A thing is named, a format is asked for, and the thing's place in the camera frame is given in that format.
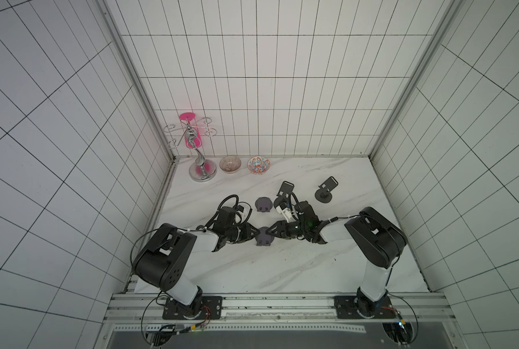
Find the pink cup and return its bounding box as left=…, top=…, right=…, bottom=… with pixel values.
left=179, top=112, right=202, bottom=150

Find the black phone stand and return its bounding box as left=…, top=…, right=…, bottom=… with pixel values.
left=315, top=176, right=339, bottom=204
left=273, top=181, right=294, bottom=209

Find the colourful patterned bowl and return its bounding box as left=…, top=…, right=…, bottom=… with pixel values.
left=246, top=156, right=271, bottom=175

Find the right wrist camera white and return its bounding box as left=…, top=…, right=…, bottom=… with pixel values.
left=276, top=204, right=297, bottom=222

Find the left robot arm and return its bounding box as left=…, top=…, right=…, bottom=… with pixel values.
left=131, top=194, right=260, bottom=318

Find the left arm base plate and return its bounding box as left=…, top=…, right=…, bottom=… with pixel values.
left=162, top=296, right=223, bottom=321

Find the aluminium mounting rail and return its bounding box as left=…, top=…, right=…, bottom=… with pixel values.
left=103, top=292, right=455, bottom=332

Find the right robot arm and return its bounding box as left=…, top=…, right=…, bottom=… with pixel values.
left=265, top=201, right=408, bottom=319

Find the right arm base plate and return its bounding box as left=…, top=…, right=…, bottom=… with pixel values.
left=334, top=295, right=396, bottom=320

